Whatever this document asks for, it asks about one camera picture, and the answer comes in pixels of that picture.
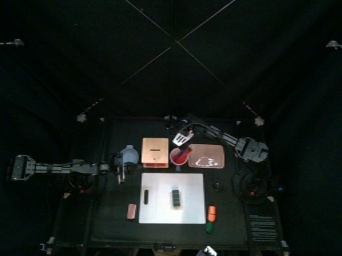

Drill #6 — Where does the red plastic toy knife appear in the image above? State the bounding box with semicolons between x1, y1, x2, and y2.
176;145;193;162

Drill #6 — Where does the blue plastic toy knife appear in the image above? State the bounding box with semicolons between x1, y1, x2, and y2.
173;150;184;172

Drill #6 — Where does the dark green toy sushi roll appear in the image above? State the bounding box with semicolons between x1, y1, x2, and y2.
171;188;181;208

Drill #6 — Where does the white cutting board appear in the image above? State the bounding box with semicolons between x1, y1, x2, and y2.
137;172;207;225

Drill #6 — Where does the pale translucent plastic bottle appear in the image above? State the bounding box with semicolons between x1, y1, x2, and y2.
118;144;140;165

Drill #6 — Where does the wooden box with slot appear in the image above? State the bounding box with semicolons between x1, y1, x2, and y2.
140;137;171;169

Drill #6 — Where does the red plastic cup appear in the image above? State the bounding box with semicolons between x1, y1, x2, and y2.
168;146;193;167

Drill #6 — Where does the small dark metal cup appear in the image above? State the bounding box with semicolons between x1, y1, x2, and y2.
209;180;224;192

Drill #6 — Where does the small white object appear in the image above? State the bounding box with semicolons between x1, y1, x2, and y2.
196;245;220;256

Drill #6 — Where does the printed label sheet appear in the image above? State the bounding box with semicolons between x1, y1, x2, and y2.
247;213;280;245

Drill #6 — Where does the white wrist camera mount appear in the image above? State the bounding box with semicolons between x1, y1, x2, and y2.
171;130;196;148

